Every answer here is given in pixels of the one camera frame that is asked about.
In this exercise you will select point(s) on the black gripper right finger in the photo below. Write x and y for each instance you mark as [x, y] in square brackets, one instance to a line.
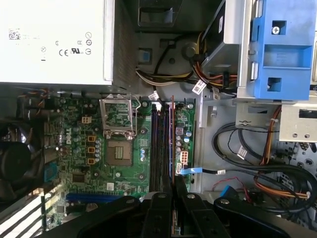
[193, 218]

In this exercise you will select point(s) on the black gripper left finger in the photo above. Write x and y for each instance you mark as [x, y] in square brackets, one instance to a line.
[156, 218]

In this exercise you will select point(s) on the green motherboard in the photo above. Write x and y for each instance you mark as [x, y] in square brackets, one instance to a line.
[116, 181]

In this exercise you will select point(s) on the blue expansion slot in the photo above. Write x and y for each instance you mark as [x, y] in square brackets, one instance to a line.
[91, 197]

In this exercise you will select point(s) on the CPU socket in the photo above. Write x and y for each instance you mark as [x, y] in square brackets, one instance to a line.
[119, 152]

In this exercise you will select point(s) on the black PC case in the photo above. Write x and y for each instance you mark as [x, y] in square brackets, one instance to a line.
[208, 138]

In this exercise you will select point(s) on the blue video port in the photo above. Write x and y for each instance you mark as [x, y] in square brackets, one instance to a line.
[50, 172]

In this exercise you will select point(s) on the metal socket cover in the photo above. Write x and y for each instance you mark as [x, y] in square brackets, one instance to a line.
[102, 114]

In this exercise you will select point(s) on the black case fan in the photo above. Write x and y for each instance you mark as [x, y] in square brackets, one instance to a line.
[15, 161]

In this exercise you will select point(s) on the grey metal drive cage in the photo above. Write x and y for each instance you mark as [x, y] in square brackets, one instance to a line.
[244, 49]

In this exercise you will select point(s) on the grey power supply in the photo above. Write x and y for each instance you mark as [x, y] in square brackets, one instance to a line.
[62, 64]

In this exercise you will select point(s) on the blue plastic drive bracket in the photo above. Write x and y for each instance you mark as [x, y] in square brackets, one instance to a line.
[287, 54]

